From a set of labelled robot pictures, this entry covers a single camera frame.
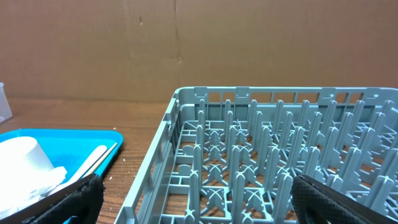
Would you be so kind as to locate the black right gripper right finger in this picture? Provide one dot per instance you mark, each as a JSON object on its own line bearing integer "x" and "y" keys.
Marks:
{"x": 315, "y": 202}

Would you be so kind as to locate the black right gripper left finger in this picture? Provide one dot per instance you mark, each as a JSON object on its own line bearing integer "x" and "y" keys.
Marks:
{"x": 80, "y": 202}

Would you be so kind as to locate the white napkin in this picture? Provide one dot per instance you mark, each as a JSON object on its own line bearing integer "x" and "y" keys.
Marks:
{"x": 27, "y": 187}

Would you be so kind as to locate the white cup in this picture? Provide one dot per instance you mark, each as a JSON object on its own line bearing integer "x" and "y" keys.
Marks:
{"x": 23, "y": 162}

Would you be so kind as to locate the grey dishwasher rack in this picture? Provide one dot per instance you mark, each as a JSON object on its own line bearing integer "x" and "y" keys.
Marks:
{"x": 230, "y": 154}

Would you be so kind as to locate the wooden chopstick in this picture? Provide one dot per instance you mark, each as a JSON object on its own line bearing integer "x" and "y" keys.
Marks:
{"x": 100, "y": 160}

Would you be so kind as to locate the teal serving tray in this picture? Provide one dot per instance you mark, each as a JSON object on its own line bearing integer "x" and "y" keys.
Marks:
{"x": 70, "y": 147}

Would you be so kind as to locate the white plastic fork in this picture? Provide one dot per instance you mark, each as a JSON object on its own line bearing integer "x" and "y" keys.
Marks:
{"x": 89, "y": 162}

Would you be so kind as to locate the clear plastic bin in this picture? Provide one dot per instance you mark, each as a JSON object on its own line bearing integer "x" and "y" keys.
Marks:
{"x": 5, "y": 111}

